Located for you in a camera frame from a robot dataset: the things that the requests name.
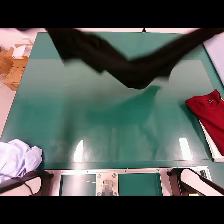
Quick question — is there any white garment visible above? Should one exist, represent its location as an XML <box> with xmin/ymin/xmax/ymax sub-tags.
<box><xmin>198</xmin><ymin>118</ymin><xmax>224</xmax><ymax>163</ymax></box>

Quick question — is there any brown cardboard box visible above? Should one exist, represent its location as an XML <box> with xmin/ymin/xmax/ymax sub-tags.
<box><xmin>0</xmin><ymin>46</ymin><xmax>30</xmax><ymax>92</ymax></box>

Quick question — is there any silver frame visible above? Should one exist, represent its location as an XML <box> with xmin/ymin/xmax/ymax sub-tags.
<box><xmin>43</xmin><ymin>168</ymin><xmax>214</xmax><ymax>197</ymax></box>

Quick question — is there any red T-shirt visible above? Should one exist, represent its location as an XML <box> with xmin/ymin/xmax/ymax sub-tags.
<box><xmin>184</xmin><ymin>88</ymin><xmax>224</xmax><ymax>157</ymax></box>

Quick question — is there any black garment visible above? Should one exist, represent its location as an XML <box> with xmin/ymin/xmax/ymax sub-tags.
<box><xmin>19</xmin><ymin>27</ymin><xmax>224</xmax><ymax>91</ymax></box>

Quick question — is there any pale blue garment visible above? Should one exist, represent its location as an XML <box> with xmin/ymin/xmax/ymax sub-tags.
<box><xmin>0</xmin><ymin>138</ymin><xmax>44</xmax><ymax>184</ymax></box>

